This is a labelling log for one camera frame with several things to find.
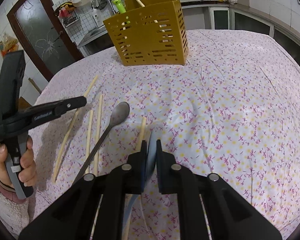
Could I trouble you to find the yellow and black bag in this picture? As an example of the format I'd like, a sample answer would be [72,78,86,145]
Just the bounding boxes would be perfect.
[54,1,77,13]

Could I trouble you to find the light blue spatula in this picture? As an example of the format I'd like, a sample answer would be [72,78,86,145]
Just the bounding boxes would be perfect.
[122,131,157,240]

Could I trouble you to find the person's left forearm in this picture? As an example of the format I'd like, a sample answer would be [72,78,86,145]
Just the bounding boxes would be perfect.
[0,170,38,238]

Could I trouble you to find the pink floral tablecloth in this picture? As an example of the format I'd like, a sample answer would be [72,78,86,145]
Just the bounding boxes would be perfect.
[27,29,300,240]

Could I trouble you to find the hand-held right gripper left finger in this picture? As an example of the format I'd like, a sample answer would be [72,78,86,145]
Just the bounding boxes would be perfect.
[19,141,148,240]

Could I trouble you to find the wire wall basket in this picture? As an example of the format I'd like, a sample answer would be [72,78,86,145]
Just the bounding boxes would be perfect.
[57,7,79,28]

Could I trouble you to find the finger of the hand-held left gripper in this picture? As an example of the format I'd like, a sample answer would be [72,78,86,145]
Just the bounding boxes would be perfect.
[54,96,87,117]

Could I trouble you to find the hanging orange plastic bags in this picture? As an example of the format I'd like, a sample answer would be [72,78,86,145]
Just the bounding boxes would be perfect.
[0,34,18,58]

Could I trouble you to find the white dish soap bottle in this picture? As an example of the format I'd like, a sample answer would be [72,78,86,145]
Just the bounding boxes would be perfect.
[91,7,102,27]

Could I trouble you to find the metal spoon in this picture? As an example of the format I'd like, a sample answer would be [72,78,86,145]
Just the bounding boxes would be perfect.
[72,102,130,184]

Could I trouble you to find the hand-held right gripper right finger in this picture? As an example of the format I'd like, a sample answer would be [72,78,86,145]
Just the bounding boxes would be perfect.
[156,140,282,240]

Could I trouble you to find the person's left hand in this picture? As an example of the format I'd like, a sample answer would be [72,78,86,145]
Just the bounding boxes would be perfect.
[0,139,37,192]

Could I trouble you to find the green-handled metal fork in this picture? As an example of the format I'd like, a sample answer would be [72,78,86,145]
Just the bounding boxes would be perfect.
[112,0,129,24]

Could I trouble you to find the dark wooden glass door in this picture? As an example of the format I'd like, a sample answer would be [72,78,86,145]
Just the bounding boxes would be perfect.
[6,0,84,82]

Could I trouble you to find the steel sink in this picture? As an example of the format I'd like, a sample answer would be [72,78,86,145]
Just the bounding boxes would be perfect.
[87,26,108,37]

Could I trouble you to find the yellow slotted utensil holder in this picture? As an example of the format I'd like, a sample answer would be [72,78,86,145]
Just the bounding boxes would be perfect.
[103,0,189,67]

